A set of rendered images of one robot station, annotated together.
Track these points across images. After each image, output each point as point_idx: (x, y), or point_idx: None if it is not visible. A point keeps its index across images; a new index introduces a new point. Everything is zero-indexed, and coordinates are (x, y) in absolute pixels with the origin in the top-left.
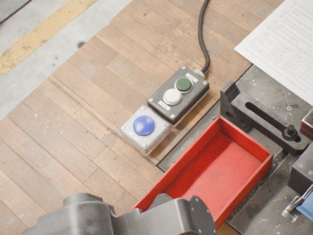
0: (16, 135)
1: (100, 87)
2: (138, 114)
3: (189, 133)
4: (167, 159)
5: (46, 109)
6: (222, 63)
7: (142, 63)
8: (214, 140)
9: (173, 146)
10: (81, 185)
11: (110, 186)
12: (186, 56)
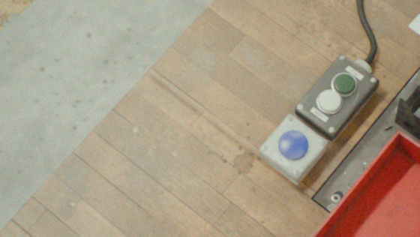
0: (111, 159)
1: (223, 86)
2: (283, 128)
3: (354, 151)
4: (325, 189)
5: (149, 121)
6: (393, 46)
7: (280, 49)
8: (389, 160)
9: (332, 169)
10: (211, 229)
11: (250, 229)
12: (341, 37)
